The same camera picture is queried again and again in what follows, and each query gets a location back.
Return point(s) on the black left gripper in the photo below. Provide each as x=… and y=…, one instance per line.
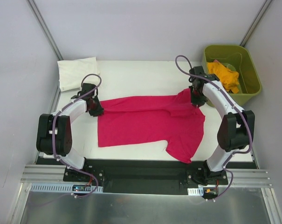
x=96, y=110

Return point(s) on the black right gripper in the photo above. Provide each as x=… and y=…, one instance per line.
x=198, y=100

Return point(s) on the magenta t shirt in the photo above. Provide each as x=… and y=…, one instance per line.
x=144, y=119

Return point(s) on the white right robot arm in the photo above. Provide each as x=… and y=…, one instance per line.
x=236, y=130

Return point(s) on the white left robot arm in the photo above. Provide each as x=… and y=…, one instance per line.
x=54, y=134

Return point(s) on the yellow t shirt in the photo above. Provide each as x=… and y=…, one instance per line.
x=227, y=77

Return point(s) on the folded white t shirt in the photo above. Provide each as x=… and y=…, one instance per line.
x=72, y=72

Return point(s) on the olive green plastic bin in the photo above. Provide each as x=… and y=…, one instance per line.
x=233, y=65

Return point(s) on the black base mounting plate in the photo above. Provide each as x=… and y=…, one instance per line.
x=144, y=177

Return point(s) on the aluminium extrusion rail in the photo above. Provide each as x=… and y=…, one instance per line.
x=43, y=174

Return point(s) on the right white cable duct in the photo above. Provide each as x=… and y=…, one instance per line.
x=195, y=191

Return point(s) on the white cable duct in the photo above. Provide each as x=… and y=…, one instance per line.
x=65, y=188
x=195, y=191

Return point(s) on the left white cable duct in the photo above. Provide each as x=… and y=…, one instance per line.
x=65, y=188

